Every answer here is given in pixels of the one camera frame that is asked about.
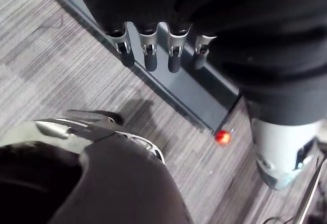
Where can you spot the robot silver black leg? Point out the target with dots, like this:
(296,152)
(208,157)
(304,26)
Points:
(115,173)

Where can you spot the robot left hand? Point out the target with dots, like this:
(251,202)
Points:
(230,29)

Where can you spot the thin metal frame rod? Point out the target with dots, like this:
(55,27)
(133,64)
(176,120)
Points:
(310,190)

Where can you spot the dark grey shelf base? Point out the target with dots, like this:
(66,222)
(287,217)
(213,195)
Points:
(184,86)

